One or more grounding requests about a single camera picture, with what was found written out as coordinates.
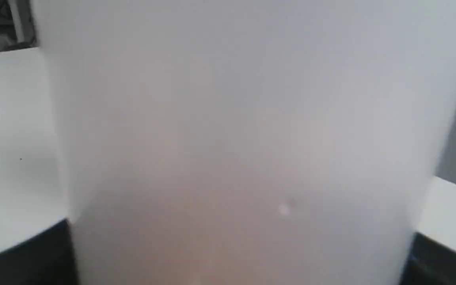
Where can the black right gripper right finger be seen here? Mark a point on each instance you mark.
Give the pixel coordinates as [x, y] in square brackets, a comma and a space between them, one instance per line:
[429, 263]

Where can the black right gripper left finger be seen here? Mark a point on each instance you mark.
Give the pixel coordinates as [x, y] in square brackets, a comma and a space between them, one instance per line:
[45, 259]

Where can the clear plastic squeeze bottle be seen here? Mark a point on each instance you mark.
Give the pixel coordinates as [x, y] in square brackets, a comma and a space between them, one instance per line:
[247, 142]

